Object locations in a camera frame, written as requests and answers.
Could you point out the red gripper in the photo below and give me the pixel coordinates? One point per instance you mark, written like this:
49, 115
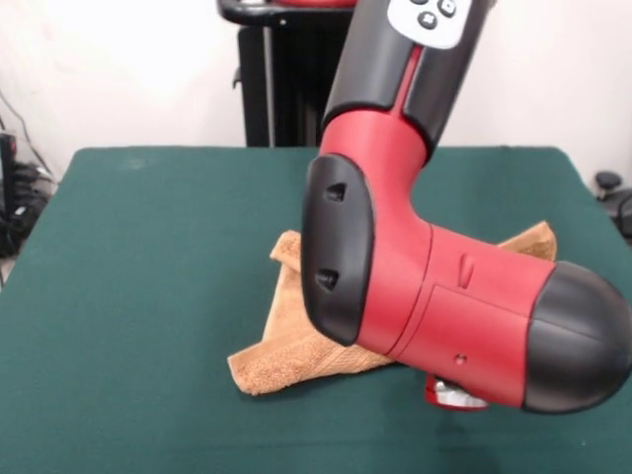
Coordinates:
437, 397

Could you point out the red robot base disc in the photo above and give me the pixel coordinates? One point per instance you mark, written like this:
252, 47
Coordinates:
311, 2

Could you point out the black office chair base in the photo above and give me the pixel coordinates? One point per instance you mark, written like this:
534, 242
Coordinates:
608, 180

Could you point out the dark green table cloth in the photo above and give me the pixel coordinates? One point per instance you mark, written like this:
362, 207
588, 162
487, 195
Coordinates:
148, 296

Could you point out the orange terry towel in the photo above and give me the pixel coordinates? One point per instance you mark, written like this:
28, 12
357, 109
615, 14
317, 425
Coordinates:
286, 355

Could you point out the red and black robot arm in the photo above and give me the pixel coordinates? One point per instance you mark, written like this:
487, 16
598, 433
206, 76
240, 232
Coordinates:
444, 271

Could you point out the black electrical box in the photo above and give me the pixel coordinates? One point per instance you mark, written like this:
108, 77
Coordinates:
7, 163

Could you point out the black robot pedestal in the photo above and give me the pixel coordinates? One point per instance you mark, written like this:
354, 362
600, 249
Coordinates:
281, 74

